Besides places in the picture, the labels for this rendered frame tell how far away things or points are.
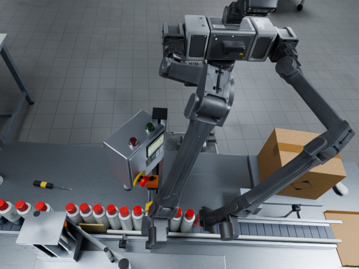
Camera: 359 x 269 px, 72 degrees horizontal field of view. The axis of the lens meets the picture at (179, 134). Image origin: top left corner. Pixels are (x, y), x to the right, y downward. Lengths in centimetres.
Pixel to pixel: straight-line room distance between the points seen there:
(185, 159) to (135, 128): 17
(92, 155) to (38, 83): 201
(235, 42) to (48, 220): 100
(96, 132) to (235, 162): 161
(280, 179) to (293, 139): 44
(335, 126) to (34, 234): 105
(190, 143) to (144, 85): 248
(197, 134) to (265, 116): 242
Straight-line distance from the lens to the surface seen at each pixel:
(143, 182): 79
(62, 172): 147
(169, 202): 79
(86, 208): 106
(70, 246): 118
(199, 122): 64
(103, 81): 320
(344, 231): 159
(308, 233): 142
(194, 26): 111
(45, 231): 101
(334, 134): 92
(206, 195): 136
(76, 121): 280
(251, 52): 122
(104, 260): 120
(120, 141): 71
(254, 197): 98
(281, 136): 133
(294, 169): 94
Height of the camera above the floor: 205
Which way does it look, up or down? 52 degrees down
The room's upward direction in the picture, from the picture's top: 8 degrees clockwise
